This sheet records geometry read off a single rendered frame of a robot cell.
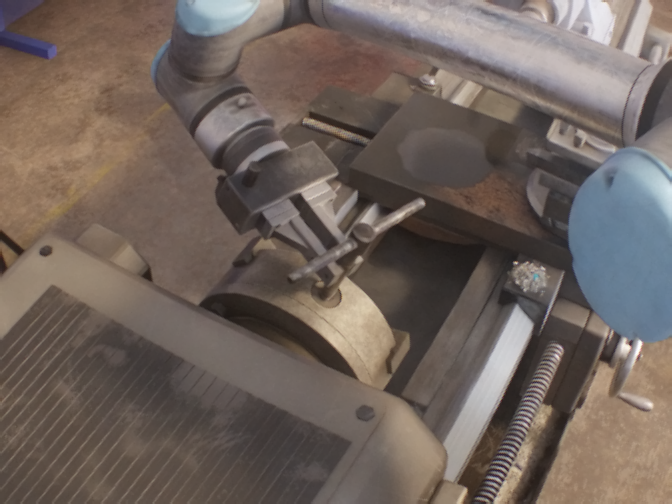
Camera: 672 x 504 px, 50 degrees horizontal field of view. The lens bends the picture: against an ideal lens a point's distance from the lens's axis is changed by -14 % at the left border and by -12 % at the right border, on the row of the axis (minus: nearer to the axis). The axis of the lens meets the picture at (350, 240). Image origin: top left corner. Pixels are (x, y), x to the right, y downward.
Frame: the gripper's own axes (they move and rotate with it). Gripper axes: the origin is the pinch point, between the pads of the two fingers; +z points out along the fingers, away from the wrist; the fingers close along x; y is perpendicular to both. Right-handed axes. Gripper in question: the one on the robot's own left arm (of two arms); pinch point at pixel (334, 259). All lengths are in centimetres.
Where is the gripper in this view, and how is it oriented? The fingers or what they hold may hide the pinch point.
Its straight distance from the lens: 89.4
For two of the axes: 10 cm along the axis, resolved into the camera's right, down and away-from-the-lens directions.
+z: 6.1, 7.6, -2.3
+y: 3.7, -5.3, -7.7
